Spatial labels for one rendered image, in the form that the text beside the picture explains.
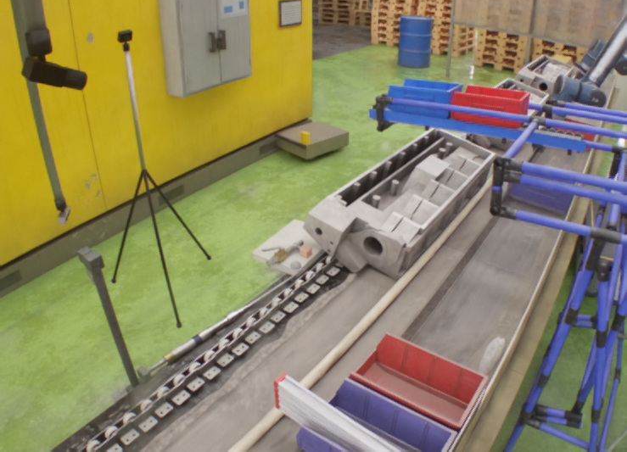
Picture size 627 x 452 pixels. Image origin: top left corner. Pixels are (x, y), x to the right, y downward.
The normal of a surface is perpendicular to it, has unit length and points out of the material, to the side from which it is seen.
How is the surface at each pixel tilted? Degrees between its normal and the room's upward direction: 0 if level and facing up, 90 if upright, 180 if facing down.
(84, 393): 0
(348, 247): 40
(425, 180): 45
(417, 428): 88
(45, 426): 0
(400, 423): 88
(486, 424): 0
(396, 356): 88
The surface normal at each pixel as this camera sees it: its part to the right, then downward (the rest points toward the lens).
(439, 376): -0.59, 0.38
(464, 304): 0.00, -0.86
